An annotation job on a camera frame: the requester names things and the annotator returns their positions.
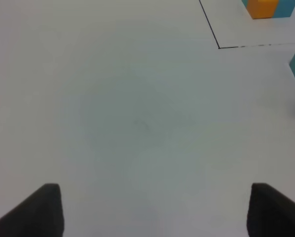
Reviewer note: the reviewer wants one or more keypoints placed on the template blue cube block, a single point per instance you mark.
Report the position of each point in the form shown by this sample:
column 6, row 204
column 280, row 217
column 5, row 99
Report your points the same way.
column 284, row 8

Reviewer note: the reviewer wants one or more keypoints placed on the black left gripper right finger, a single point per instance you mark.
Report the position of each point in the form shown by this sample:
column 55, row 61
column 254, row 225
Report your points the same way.
column 270, row 213

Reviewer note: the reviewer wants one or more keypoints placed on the template orange cube block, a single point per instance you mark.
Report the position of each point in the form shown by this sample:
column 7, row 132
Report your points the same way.
column 261, row 9

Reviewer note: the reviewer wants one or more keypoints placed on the template green cube block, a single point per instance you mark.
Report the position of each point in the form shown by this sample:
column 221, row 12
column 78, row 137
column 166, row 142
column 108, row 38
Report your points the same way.
column 245, row 2

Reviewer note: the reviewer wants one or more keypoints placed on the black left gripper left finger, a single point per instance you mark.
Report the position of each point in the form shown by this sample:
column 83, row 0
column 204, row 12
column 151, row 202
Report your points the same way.
column 39, row 215

